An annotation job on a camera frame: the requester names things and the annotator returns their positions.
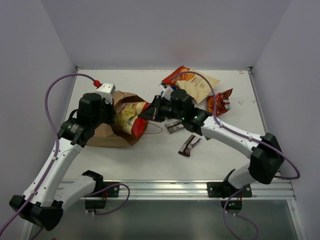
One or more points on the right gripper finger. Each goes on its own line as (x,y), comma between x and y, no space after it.
(158,102)
(149,112)

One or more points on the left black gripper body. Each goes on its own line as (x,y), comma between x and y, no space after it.
(110,113)

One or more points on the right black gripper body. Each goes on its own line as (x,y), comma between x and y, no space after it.
(167,110)

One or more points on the brown chocolate bar wrapper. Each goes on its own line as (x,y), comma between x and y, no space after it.
(174,126)

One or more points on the beige orange cassava chip bag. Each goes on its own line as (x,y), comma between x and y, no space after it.
(193,84)

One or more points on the red chip bag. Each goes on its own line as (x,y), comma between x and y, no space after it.
(127,118)

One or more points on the brown paper bag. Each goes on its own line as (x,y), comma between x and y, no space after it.
(106,135)

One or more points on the brown purple chocolate bar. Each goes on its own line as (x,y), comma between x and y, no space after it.
(188,145)

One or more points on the dark red snack bag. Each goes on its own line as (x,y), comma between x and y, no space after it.
(222,102)

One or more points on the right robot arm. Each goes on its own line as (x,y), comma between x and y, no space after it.
(263,152)

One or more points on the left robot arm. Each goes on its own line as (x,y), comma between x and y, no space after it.
(43,204)

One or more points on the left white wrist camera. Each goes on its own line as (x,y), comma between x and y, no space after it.
(106,91)

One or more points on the aluminium front rail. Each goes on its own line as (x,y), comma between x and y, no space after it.
(197,190)

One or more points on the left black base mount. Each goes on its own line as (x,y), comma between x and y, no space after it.
(103,189)

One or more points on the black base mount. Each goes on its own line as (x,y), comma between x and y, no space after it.
(103,189)
(225,190)

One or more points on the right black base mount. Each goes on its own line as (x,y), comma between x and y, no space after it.
(225,190)

